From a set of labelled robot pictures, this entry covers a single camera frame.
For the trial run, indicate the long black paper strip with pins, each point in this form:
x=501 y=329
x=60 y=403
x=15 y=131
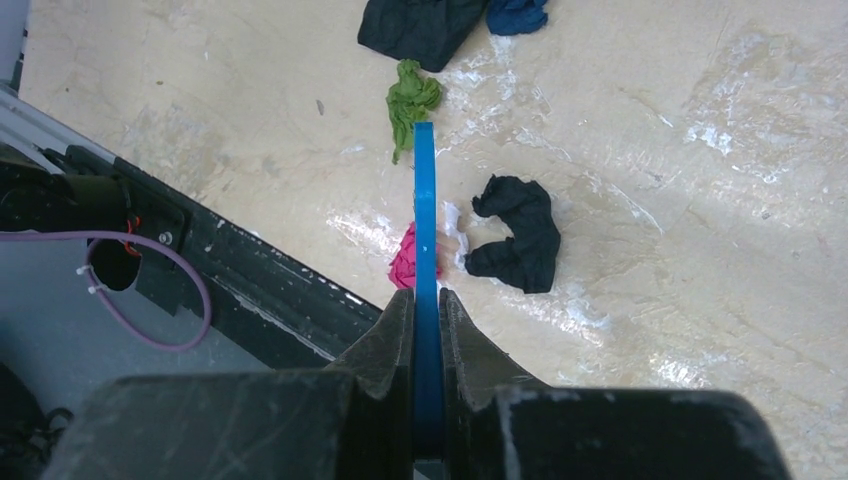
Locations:
x=427 y=31

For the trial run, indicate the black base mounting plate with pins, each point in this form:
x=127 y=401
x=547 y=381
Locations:
x=278 y=309

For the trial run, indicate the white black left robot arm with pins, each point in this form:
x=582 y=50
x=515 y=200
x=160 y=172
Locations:
x=32 y=198

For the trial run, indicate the pink crumpled paper near bucket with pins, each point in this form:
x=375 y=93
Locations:
x=402 y=268

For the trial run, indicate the blue hand brush black bristles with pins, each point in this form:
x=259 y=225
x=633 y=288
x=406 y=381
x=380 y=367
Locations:
x=428 y=383

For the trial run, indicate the green and pink paper scrap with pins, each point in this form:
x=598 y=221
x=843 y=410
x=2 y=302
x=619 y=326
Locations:
x=409 y=101

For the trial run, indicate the small blue paper scrap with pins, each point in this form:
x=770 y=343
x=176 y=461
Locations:
x=514 y=17

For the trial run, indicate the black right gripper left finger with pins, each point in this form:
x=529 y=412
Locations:
x=375 y=441

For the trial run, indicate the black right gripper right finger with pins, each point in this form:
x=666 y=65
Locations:
x=478 y=438

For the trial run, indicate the black crumpled paper scrap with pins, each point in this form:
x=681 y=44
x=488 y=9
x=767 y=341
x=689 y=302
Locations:
x=527 y=258

